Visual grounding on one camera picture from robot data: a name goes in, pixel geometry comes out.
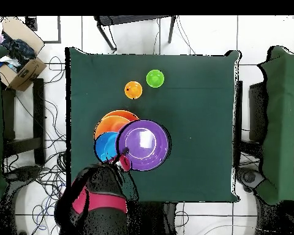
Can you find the green cup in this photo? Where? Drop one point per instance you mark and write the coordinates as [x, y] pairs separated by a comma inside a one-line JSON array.
[[155, 78]]

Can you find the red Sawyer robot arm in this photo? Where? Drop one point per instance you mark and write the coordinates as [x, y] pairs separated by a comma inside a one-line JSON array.
[[100, 195]]

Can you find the black bench frame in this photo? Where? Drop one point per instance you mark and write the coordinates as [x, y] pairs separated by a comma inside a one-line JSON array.
[[38, 110]]

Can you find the black pedestal foot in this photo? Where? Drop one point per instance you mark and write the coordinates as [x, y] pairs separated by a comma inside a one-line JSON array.
[[250, 176], [24, 173]]

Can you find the dark blue cloth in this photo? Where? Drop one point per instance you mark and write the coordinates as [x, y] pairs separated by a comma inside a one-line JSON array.
[[19, 51]]

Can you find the orange cup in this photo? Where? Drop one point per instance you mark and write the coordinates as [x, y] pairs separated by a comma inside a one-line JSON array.
[[133, 90]]

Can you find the black square floor frame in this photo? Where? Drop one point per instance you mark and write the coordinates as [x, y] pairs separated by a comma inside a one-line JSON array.
[[31, 23]]

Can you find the cardboard box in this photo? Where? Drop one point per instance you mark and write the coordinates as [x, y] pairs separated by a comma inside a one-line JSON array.
[[27, 73]]

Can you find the black equipment case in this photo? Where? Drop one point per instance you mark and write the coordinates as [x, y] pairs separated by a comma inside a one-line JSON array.
[[257, 110]]

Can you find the blue ribbed-bottom bowl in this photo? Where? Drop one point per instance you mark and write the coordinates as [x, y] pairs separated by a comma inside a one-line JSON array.
[[105, 146]]

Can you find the black metal chair frame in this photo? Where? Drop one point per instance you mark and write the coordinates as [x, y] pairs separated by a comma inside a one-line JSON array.
[[127, 19]]

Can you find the dark green tablecloth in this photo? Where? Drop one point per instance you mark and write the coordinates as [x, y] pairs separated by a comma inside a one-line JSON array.
[[186, 159]]

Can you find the large purple bowl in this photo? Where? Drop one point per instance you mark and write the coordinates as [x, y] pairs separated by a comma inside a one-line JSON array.
[[147, 161]]

